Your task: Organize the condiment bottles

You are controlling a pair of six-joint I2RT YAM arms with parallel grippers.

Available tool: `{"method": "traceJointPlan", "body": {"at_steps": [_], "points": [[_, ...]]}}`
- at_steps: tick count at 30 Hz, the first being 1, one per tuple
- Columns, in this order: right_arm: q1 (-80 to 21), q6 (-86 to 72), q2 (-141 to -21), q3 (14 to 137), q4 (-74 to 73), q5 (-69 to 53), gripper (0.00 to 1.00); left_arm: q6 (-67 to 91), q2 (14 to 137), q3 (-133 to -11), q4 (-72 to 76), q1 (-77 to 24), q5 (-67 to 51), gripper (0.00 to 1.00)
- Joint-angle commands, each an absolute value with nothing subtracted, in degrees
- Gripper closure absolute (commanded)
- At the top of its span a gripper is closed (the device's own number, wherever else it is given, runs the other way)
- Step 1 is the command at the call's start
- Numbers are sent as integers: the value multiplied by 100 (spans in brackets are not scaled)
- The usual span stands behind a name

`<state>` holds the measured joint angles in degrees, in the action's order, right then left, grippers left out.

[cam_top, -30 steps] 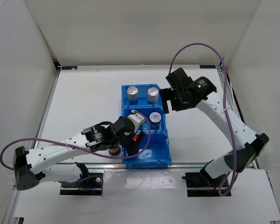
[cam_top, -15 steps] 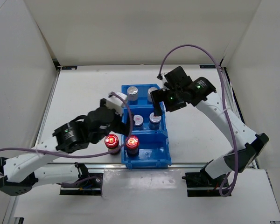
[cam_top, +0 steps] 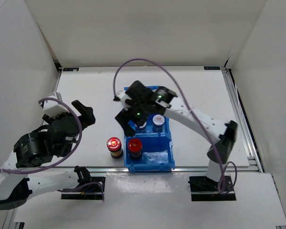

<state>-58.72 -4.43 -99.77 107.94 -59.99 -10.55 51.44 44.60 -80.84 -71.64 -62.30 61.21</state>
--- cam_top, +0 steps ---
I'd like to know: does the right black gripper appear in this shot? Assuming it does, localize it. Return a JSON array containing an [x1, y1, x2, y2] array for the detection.
[[115, 101, 150, 138]]

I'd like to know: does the white-lid spice jar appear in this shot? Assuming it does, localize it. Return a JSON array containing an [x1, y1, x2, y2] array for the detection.
[[152, 114, 165, 133], [135, 122, 147, 133]]

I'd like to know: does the red-lid sauce jar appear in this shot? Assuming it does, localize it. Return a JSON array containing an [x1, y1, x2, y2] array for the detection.
[[106, 137, 123, 159], [127, 138, 143, 159]]

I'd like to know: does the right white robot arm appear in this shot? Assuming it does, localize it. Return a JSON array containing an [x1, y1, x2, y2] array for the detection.
[[113, 81, 238, 191]]

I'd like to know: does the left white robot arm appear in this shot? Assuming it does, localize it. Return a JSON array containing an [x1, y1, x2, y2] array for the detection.
[[0, 97, 97, 210]]

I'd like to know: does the middle blue storage bin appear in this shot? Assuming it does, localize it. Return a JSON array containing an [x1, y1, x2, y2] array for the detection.
[[124, 114, 170, 138]]

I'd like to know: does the blue storage bin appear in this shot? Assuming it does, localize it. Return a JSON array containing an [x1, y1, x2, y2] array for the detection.
[[123, 84, 168, 112], [124, 114, 170, 138], [124, 135, 175, 173]]

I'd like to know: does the far blue storage bin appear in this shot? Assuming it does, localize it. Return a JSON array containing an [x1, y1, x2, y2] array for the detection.
[[123, 84, 168, 112]]

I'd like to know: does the near blue storage bin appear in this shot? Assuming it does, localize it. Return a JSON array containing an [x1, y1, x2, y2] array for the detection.
[[124, 135, 175, 173]]

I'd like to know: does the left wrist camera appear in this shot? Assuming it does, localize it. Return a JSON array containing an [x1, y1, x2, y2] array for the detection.
[[41, 92, 69, 119]]

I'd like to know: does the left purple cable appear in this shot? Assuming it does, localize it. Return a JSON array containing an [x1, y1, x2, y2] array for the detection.
[[0, 97, 105, 200]]

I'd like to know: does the purple cable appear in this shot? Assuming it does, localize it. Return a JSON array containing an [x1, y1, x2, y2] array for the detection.
[[112, 58, 238, 195], [0, 97, 105, 200]]

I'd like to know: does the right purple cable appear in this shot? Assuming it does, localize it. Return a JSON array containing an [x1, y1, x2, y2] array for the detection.
[[112, 58, 238, 195]]

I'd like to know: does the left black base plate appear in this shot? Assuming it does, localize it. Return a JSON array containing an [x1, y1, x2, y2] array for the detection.
[[61, 175, 106, 200]]

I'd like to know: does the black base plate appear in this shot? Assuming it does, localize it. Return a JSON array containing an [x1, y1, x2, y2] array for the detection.
[[188, 176, 236, 202], [61, 175, 106, 200]]

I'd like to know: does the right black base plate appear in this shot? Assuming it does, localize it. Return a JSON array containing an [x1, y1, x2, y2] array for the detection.
[[188, 176, 236, 202]]

